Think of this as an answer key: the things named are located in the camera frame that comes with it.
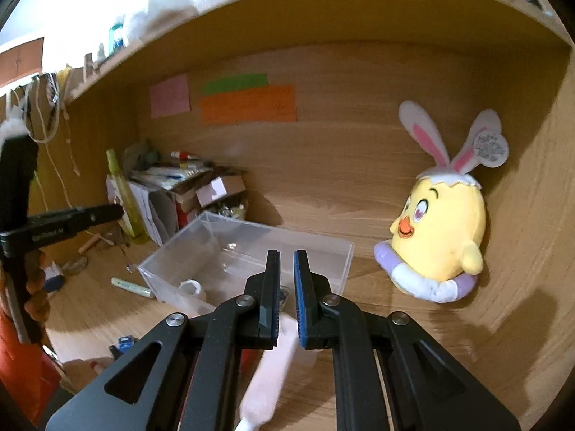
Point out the pile of papers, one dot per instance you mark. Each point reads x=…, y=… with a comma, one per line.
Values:
x=166, y=177

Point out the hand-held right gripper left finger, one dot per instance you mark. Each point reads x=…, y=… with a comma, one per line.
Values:
x=269, y=305

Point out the open cardboard box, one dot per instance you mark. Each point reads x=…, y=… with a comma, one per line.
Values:
x=222, y=188

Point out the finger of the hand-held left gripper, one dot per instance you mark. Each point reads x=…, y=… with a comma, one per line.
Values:
x=101, y=214

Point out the green white pen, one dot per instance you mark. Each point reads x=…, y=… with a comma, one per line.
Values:
x=130, y=287

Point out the wooden clothespin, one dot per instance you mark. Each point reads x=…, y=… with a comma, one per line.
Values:
x=90, y=244

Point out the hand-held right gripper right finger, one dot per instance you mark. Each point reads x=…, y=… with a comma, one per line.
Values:
x=300, y=296

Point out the green paper note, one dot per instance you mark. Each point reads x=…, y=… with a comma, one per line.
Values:
x=236, y=81

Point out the person's left hand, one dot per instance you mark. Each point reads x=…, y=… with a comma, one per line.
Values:
x=36, y=292

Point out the white tape roll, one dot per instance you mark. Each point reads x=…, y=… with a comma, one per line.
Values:
x=191, y=288

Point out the white paper folders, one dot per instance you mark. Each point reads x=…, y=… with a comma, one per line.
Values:
x=155, y=217

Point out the red white glue tube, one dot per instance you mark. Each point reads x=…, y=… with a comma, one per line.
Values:
x=184, y=155

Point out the yellow chick plush toy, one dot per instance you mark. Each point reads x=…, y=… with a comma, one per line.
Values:
x=440, y=224

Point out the yellow-green spray bottle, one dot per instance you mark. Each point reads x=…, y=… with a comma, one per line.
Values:
x=128, y=206

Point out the pinkish white tube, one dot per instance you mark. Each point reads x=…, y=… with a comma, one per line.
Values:
x=269, y=377

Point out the cluster of glass jars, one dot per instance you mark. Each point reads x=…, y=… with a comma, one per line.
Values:
x=231, y=210

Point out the teal plastic bottle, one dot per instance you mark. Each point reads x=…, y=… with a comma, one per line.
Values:
x=117, y=36

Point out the red white carton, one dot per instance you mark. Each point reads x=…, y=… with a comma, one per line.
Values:
x=186, y=211

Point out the person's left forearm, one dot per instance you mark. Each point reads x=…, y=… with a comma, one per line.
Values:
x=22, y=368

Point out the orange paper note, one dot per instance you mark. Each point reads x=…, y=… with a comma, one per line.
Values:
x=247, y=107

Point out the pink paper note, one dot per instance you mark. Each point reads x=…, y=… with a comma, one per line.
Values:
x=170, y=96

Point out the clear plastic bin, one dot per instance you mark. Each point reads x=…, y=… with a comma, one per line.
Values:
x=269, y=238

